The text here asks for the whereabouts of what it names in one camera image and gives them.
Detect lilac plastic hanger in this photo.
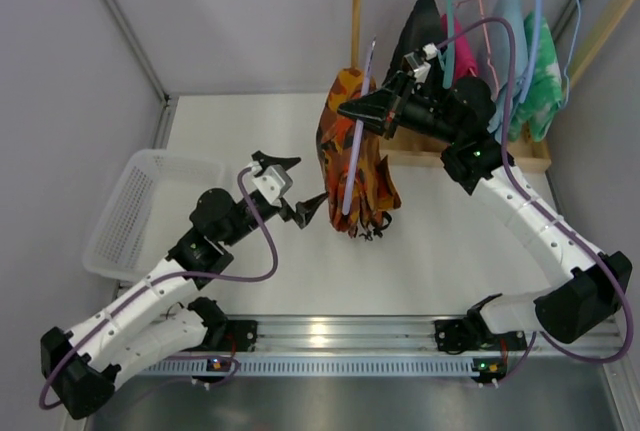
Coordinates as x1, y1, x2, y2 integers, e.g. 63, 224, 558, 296
341, 36, 377, 216

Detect orange camouflage trousers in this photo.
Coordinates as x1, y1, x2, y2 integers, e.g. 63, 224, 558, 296
315, 67, 402, 241

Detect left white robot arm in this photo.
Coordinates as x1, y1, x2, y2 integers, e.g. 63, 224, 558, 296
39, 151, 328, 420

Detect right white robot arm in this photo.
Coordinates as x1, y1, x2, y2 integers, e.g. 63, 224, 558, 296
338, 72, 632, 344

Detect teal plastic hanger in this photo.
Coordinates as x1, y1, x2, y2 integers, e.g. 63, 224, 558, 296
439, 0, 456, 89

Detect black trousers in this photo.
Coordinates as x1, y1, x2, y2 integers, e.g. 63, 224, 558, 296
384, 0, 446, 83

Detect magenta trousers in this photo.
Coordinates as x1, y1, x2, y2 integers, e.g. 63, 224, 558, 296
441, 15, 478, 82

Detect light blue trousers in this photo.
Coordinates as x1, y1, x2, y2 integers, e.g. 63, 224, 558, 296
488, 0, 528, 142

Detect blue plastic hanger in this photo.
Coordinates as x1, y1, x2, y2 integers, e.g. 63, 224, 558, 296
518, 0, 543, 104

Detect white plastic basket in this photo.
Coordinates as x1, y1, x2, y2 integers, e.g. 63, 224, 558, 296
82, 149, 232, 282

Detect wooden clothes rack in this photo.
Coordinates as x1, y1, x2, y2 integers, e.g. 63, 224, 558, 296
349, 0, 640, 172

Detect green tie-dye garment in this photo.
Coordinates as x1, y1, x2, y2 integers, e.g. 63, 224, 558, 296
508, 16, 564, 142

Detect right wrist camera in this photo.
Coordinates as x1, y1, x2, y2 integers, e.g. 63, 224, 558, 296
401, 43, 438, 84

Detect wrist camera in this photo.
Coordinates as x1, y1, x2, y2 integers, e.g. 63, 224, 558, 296
401, 43, 438, 84
249, 161, 293, 205

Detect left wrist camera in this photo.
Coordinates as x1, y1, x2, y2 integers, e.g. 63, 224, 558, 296
249, 161, 293, 205

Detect pink wire hanger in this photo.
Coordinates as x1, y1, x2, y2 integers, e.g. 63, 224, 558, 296
455, 0, 500, 94

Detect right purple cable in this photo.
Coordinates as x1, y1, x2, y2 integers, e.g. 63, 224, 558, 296
424, 18, 635, 392

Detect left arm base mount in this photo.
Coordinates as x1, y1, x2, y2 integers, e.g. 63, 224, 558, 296
185, 318, 258, 353

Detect grey slotted cable duct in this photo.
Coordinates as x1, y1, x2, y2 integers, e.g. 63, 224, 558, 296
118, 353, 505, 382

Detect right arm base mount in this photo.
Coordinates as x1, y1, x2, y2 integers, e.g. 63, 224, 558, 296
434, 317, 496, 355

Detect light blue wire hanger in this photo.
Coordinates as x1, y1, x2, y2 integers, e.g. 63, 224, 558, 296
551, 0, 582, 110

